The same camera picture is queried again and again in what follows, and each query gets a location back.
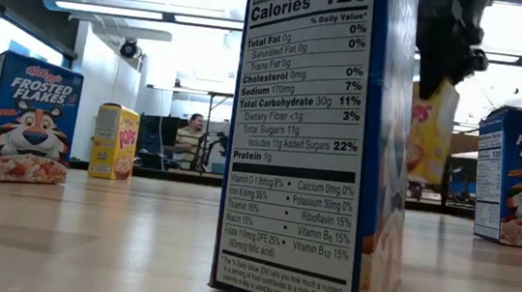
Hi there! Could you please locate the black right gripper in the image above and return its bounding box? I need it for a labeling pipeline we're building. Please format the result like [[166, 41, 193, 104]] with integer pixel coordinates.
[[409, 0, 495, 107]]

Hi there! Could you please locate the black aluminium rig frame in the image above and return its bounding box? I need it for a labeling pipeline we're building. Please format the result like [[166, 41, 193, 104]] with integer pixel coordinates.
[[68, 158, 478, 219]]

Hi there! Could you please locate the black partition screen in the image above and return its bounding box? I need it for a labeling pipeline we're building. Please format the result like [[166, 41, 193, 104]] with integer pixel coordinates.
[[134, 113, 183, 172]]

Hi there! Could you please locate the yellow Corn Pops cereal box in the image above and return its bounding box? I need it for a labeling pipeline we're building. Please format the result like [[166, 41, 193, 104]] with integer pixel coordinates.
[[402, 76, 462, 188], [87, 102, 143, 183]]

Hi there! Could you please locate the person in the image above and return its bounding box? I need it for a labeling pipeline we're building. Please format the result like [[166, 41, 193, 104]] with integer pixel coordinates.
[[163, 109, 207, 173]]

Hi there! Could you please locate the black-framed background table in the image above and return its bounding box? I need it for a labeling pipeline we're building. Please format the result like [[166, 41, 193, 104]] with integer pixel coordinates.
[[139, 84, 235, 177]]

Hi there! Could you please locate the black round wall camera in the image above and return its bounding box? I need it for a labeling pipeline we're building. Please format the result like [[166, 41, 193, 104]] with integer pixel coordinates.
[[118, 37, 140, 60]]

